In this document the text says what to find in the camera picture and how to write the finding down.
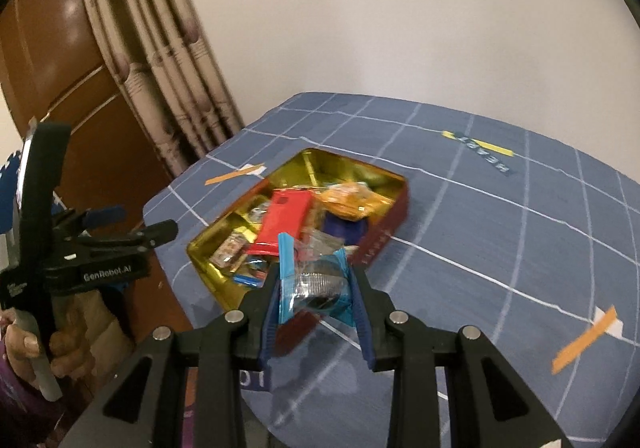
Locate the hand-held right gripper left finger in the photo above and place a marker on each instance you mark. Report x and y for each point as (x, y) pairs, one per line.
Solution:
(270, 323)

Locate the maroon and gold tin box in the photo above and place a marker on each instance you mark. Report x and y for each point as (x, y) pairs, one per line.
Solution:
(345, 168)

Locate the red snack packet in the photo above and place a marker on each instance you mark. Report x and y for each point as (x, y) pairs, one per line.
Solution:
(282, 223)

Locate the blue checked tablecloth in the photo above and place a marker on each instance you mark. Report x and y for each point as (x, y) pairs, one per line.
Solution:
(500, 253)

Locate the beige patterned curtain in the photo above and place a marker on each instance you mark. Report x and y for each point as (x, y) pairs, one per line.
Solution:
(160, 78)

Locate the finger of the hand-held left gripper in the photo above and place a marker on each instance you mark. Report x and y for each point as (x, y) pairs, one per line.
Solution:
(160, 232)
(107, 214)

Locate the orange snack packet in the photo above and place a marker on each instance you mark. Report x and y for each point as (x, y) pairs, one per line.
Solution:
(350, 200)

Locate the pink and grey snack packet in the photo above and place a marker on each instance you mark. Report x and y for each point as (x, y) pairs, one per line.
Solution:
(227, 250)

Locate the navy and light-blue snack packet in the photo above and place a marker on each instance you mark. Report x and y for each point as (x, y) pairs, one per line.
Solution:
(342, 228)

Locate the blue-ended clear candy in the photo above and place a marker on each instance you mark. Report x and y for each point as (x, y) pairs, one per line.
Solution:
(247, 279)
(315, 283)

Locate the person's left hand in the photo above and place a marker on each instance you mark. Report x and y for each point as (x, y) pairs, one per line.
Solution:
(85, 328)

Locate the brown wooden headboard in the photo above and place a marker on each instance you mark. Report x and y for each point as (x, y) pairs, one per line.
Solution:
(50, 28)

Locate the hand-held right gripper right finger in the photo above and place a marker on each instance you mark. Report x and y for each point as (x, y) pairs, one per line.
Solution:
(362, 323)

